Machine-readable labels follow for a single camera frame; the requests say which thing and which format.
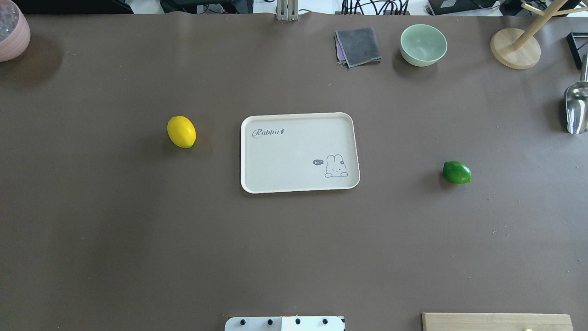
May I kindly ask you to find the yellow lemon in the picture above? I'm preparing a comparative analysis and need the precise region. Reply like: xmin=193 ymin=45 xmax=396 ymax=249
xmin=167 ymin=115 xmax=197 ymax=148

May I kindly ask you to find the cream rabbit tray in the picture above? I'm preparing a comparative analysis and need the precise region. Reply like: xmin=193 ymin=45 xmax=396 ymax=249
xmin=241 ymin=112 xmax=361 ymax=194

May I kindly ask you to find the grey folded cloth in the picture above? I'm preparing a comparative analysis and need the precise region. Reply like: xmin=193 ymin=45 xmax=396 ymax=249
xmin=334 ymin=27 xmax=382 ymax=68

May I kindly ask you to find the green lime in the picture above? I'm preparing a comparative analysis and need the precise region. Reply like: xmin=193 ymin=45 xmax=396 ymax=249
xmin=442 ymin=160 xmax=472 ymax=184

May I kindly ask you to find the pale green bowl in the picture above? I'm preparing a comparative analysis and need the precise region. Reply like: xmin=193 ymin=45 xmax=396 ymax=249
xmin=400 ymin=24 xmax=448 ymax=67

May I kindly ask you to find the wooden board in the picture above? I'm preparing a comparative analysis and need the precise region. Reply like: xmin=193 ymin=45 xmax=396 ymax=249
xmin=422 ymin=312 xmax=573 ymax=331

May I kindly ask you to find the wooden mug tree stand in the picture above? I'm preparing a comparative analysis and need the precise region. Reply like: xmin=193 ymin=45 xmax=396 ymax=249
xmin=490 ymin=0 xmax=588 ymax=70

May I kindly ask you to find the metal scoop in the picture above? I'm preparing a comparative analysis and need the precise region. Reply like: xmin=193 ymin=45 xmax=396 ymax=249
xmin=565 ymin=54 xmax=588 ymax=135

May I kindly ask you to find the pink bowl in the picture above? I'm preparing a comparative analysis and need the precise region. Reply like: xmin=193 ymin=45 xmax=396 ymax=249
xmin=0 ymin=0 xmax=31 ymax=62

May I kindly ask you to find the aluminium profile post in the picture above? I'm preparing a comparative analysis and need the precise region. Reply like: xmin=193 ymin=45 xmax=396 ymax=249
xmin=276 ymin=0 xmax=299 ymax=21

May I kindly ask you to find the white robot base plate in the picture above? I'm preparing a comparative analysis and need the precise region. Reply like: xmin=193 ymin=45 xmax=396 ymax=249
xmin=224 ymin=315 xmax=346 ymax=331

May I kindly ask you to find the black wire glass rack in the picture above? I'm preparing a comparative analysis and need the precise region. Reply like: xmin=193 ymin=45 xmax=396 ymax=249
xmin=565 ymin=32 xmax=588 ymax=70

